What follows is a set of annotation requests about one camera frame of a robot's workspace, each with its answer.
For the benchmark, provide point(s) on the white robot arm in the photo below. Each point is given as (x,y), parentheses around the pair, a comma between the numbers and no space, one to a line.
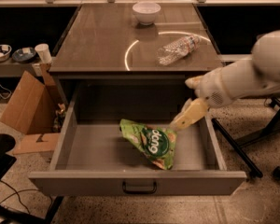
(255,75)

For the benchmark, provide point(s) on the black stand leg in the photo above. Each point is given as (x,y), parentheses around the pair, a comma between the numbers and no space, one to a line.
(254,170)

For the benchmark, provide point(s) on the green rice chip bag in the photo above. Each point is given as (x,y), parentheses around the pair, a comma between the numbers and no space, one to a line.
(157,144)

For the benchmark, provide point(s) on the black drawer handle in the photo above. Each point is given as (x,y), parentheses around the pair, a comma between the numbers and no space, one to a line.
(139,190)

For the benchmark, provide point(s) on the blue patterned bowl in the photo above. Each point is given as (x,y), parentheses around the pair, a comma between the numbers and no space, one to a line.
(5,51)

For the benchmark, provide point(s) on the white paper cup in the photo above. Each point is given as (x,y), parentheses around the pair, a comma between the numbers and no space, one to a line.
(43,52)

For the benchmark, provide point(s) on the open grey top drawer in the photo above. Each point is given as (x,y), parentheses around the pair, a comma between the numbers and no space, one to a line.
(93,158)

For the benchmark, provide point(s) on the black office chair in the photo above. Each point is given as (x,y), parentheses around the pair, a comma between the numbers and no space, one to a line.
(7,142)

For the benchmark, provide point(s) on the clear plastic water bottle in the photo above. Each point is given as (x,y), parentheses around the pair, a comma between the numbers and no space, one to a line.
(178,49)

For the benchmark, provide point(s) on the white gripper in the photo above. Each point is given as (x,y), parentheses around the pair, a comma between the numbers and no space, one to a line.
(212,88)

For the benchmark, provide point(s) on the grey cabinet with glass top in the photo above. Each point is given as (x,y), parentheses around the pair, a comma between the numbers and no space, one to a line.
(107,46)

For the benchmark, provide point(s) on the white ceramic bowl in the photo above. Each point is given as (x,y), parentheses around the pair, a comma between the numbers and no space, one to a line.
(146,12)

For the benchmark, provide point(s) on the flat cardboard piece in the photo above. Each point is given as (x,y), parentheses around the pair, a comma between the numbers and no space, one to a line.
(40,142)

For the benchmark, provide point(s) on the brown cardboard box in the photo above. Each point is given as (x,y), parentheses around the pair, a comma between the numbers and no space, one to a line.
(33,105)

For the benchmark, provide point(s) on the dark blue bowl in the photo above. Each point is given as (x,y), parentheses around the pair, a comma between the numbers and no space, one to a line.
(24,55)

